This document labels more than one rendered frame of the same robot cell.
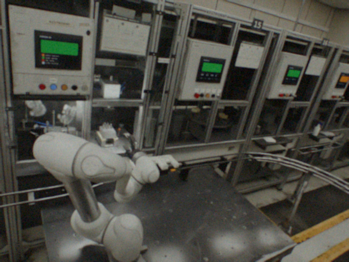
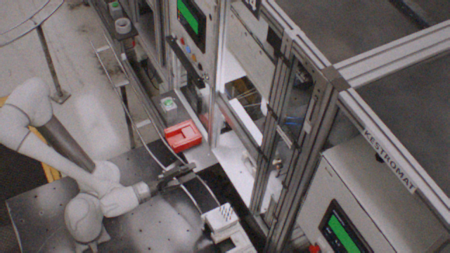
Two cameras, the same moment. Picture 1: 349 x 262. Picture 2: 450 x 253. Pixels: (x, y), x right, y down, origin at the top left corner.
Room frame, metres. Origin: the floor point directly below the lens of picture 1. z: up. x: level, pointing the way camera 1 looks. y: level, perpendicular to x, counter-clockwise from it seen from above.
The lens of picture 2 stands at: (1.66, -0.78, 2.95)
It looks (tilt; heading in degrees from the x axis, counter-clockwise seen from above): 53 degrees down; 92
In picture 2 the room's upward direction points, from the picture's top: 6 degrees clockwise
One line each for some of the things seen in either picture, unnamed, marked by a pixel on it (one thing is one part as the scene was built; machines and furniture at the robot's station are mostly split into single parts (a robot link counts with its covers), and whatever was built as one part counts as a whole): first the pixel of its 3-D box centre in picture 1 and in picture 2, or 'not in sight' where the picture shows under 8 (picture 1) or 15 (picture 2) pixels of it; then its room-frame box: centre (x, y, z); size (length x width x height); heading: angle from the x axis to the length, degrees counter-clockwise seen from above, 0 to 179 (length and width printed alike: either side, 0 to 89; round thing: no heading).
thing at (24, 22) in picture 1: (52, 52); (214, 11); (1.50, 0.83, 1.60); 0.42 x 0.29 x 0.46; 125
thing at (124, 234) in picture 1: (126, 234); (82, 216); (0.98, 0.14, 0.85); 0.18 x 0.16 x 0.22; 78
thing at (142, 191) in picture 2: (140, 159); (141, 192); (1.29, 0.17, 1.12); 0.09 x 0.06 x 0.09; 125
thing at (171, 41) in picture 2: (54, 96); (185, 59); (1.39, 0.75, 1.37); 0.36 x 0.04 x 0.04; 125
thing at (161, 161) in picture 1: (154, 166); (232, 244); (1.71, 0.11, 0.84); 0.36 x 0.14 x 0.10; 125
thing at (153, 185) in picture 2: (135, 153); (157, 185); (1.35, 0.21, 1.12); 0.09 x 0.07 x 0.08; 35
